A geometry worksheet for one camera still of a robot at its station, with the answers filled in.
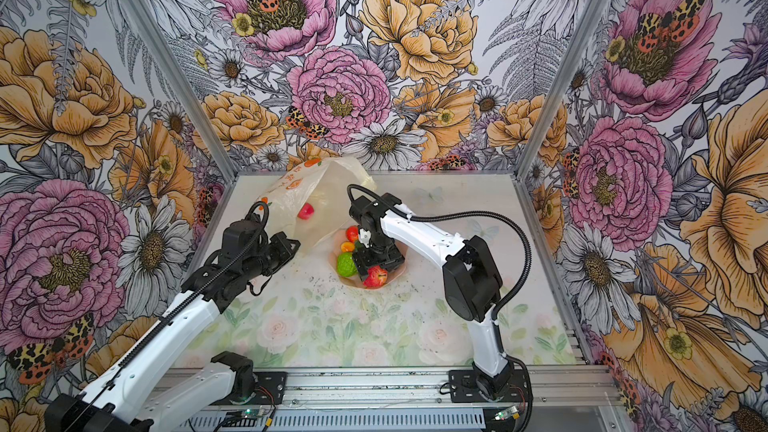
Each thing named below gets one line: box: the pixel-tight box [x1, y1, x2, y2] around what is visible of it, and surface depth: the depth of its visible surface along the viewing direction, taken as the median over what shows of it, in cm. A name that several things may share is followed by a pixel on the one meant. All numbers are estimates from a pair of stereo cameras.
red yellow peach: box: [346, 226, 359, 243], surface depth 98 cm
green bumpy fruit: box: [336, 252, 358, 277], surface depth 89 cm
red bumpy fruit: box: [362, 265, 389, 289], surface depth 85 cm
